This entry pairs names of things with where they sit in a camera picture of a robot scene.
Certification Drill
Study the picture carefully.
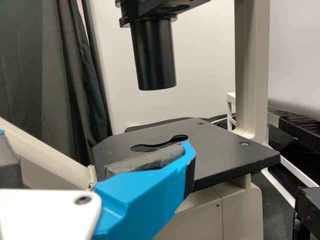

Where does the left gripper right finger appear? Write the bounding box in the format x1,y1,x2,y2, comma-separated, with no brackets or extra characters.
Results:
91,139,197,240

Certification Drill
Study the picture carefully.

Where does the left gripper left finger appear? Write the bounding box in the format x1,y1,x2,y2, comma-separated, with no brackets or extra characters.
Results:
0,128,24,189

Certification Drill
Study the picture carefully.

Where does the cream microscope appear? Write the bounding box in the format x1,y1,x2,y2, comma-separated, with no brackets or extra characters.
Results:
0,0,282,240

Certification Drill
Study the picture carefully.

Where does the black platform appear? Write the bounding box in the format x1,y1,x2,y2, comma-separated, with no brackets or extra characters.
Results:
276,115,320,157

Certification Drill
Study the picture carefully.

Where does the white box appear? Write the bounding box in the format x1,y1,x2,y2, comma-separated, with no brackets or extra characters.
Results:
267,0,320,118

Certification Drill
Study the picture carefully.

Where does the white frame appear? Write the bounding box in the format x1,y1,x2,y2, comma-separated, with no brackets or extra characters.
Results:
226,91,238,131

